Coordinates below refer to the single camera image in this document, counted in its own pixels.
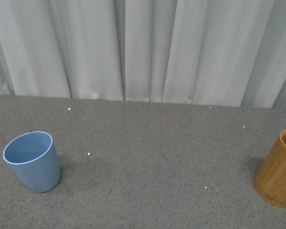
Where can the blue plastic cup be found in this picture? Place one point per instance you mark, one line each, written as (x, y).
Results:
(33, 158)

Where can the bamboo chopstick holder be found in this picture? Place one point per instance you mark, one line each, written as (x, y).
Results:
(270, 180)

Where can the white curtain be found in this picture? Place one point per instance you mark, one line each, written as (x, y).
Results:
(212, 52)

